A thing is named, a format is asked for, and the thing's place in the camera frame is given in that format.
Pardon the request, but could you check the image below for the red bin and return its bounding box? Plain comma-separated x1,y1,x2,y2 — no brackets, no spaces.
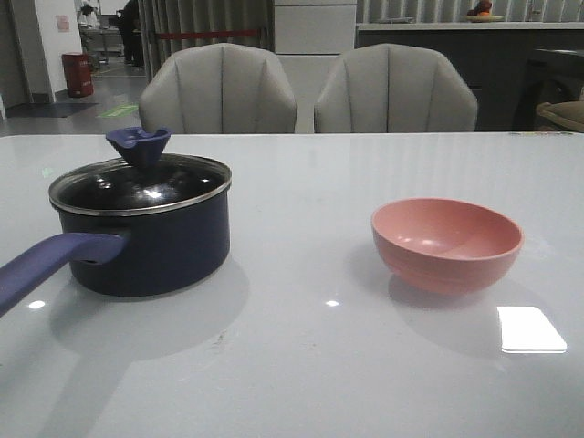
61,53,94,98

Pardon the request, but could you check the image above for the person in black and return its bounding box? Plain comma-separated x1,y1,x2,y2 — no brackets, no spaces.
118,0,144,68

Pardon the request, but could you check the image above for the glass lid blue knob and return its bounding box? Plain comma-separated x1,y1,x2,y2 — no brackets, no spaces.
48,127,232,217

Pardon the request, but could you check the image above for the dark kitchen counter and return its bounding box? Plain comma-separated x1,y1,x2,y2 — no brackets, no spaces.
356,22,583,131

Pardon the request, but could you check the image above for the beige chair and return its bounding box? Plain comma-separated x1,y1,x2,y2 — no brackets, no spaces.
314,44,478,133
139,43,297,134

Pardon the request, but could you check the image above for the pink bowl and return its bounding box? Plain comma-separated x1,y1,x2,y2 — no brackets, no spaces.
371,198,524,295

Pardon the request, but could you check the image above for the red belt barrier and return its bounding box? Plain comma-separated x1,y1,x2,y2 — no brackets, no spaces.
149,27,268,47

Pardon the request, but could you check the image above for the dark floor mat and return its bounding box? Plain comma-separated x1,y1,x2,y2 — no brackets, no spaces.
5,102,96,119

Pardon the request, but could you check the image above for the left beige chair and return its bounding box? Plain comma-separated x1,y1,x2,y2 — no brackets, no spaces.
139,43,297,134

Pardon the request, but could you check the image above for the fruit plate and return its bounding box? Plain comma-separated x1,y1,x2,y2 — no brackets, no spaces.
465,0,504,23

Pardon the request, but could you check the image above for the white refrigerator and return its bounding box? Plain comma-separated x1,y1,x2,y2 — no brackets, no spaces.
274,1,357,133

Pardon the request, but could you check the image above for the grey curtain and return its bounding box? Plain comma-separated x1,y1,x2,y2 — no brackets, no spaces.
138,0,274,79

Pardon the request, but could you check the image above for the dark blue saucepan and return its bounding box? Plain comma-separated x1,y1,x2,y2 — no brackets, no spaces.
1,190,230,313

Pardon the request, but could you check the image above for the right beige chair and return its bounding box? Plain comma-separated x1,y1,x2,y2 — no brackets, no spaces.
314,44,478,133

